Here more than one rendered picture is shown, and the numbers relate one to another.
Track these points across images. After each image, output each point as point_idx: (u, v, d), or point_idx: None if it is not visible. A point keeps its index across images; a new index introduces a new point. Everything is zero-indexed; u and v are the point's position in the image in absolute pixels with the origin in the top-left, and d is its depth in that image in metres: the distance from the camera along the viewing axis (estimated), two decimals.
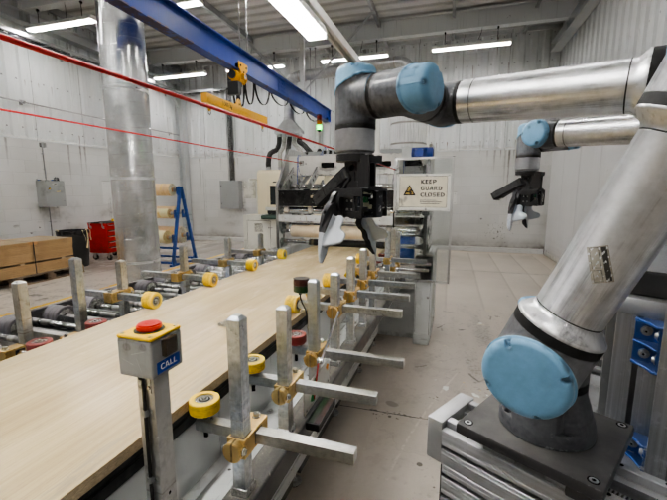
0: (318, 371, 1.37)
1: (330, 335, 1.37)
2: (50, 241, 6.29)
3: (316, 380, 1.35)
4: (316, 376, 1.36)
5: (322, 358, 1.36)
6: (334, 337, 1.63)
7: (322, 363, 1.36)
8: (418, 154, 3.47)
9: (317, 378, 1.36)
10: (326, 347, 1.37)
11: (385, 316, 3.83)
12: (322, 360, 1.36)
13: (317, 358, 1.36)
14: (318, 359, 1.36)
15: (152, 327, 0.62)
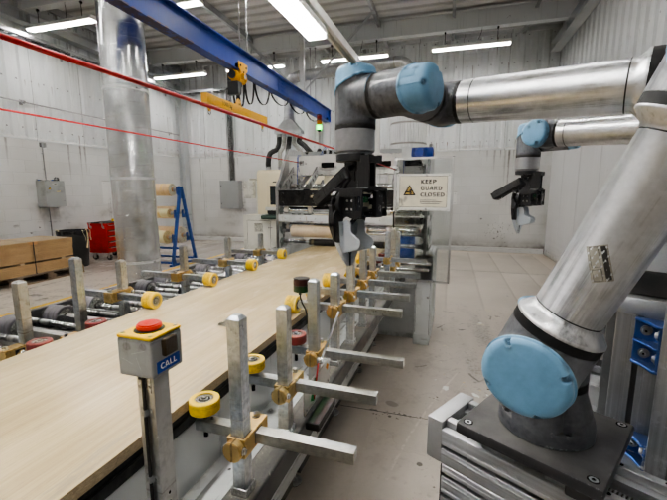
0: (318, 371, 1.37)
1: (330, 335, 1.37)
2: (50, 241, 6.29)
3: (316, 380, 1.35)
4: (316, 376, 1.36)
5: (322, 358, 1.36)
6: (334, 337, 1.63)
7: (322, 363, 1.36)
8: (418, 154, 3.47)
9: (317, 378, 1.36)
10: (326, 347, 1.37)
11: (385, 316, 3.83)
12: (322, 359, 1.36)
13: (317, 358, 1.36)
14: (318, 359, 1.36)
15: (152, 326, 0.62)
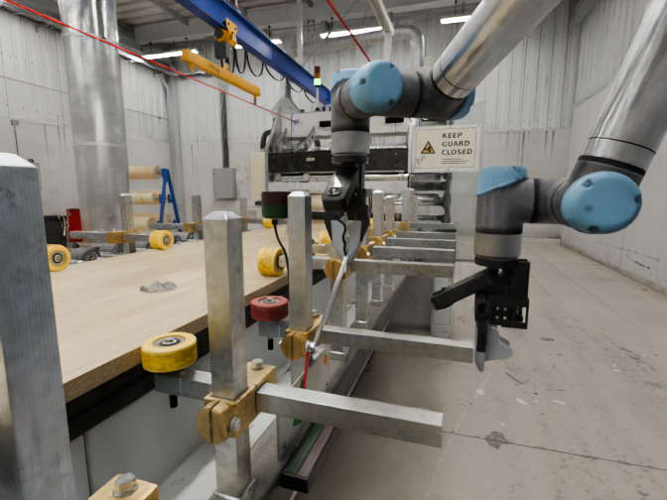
0: (308, 368, 0.72)
1: (331, 300, 0.72)
2: None
3: (304, 384, 0.71)
4: (304, 377, 0.71)
5: (315, 342, 0.71)
6: (338, 312, 0.98)
7: (316, 352, 0.71)
8: None
9: (306, 381, 0.71)
10: (324, 322, 0.73)
11: (397, 305, 3.18)
12: (315, 346, 0.71)
13: (307, 343, 0.72)
14: (309, 345, 0.71)
15: None
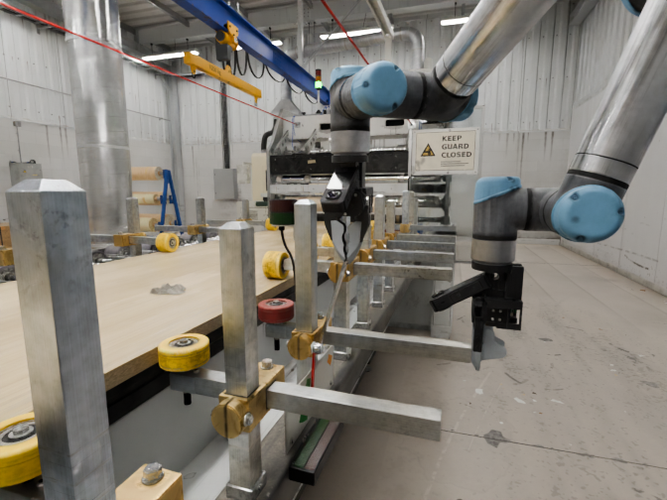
0: (314, 367, 0.76)
1: (333, 304, 0.74)
2: None
3: (312, 382, 0.75)
4: (312, 376, 0.76)
5: (320, 344, 0.75)
6: (341, 313, 1.02)
7: (321, 352, 0.75)
8: None
9: (314, 378, 0.76)
10: (328, 324, 0.75)
11: (397, 306, 3.21)
12: (320, 347, 0.75)
13: (312, 345, 0.75)
14: (314, 347, 0.75)
15: None
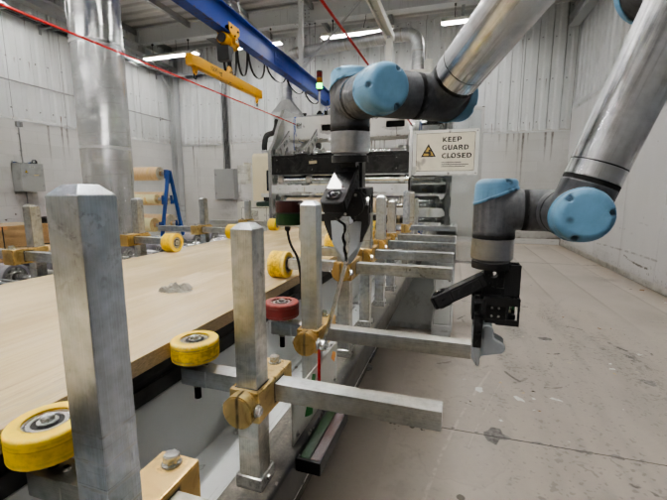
0: (320, 361, 0.79)
1: (334, 303, 0.76)
2: (22, 226, 5.71)
3: (319, 376, 0.79)
4: (318, 370, 0.79)
5: (324, 341, 0.77)
6: (344, 312, 1.04)
7: (326, 349, 0.78)
8: None
9: (320, 372, 0.80)
10: (331, 322, 0.77)
11: (397, 305, 3.24)
12: (325, 344, 0.77)
13: (317, 342, 0.78)
14: (319, 344, 0.78)
15: None
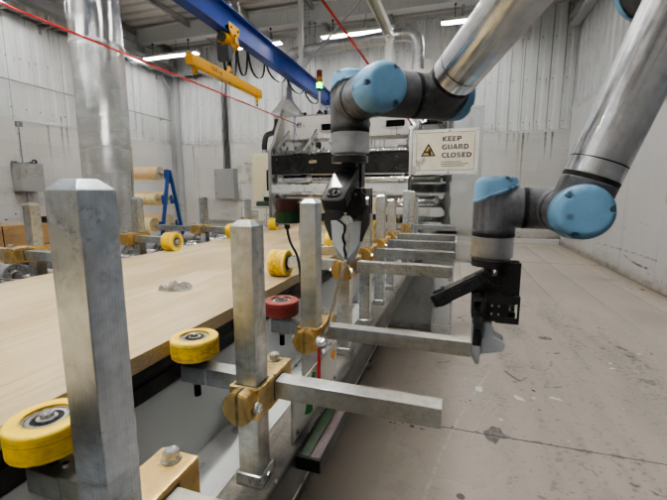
0: (320, 359, 0.79)
1: (334, 301, 0.76)
2: (22, 226, 5.71)
3: (319, 374, 0.79)
4: (318, 368, 0.79)
5: (324, 339, 0.77)
6: (344, 311, 1.04)
7: (326, 347, 0.78)
8: None
9: (320, 370, 0.80)
10: (331, 320, 0.77)
11: (397, 305, 3.24)
12: (325, 342, 0.77)
13: (317, 340, 0.77)
14: (319, 342, 0.77)
15: None
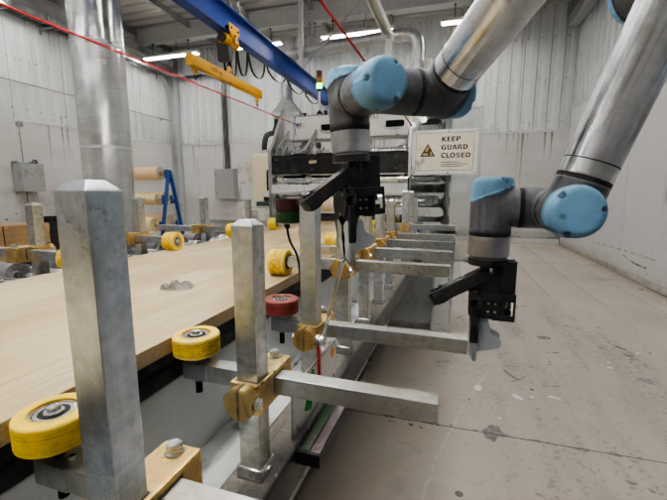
0: (320, 356, 0.81)
1: (333, 301, 0.76)
2: (23, 226, 5.72)
3: (319, 370, 0.81)
4: (318, 365, 0.81)
5: (323, 337, 0.78)
6: (343, 310, 1.05)
7: (325, 344, 0.79)
8: None
9: (320, 366, 0.81)
10: (329, 319, 0.78)
11: (397, 304, 3.25)
12: (324, 340, 0.79)
13: (316, 339, 0.79)
14: (318, 340, 0.79)
15: None
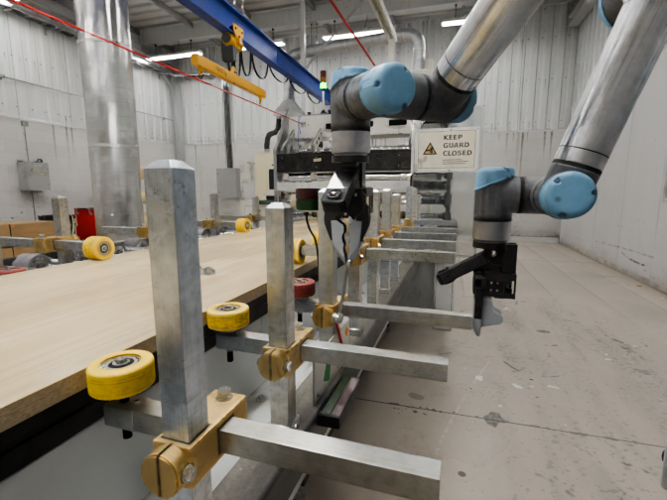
0: (338, 327, 0.90)
1: (343, 292, 0.80)
2: (29, 224, 5.79)
3: (339, 337, 0.91)
4: (337, 334, 0.90)
5: (339, 317, 0.86)
6: (355, 294, 1.13)
7: (341, 321, 0.87)
8: None
9: (340, 334, 0.91)
10: (342, 304, 0.83)
11: (400, 299, 3.33)
12: (340, 319, 0.86)
13: (333, 318, 0.86)
14: (334, 319, 0.86)
15: None
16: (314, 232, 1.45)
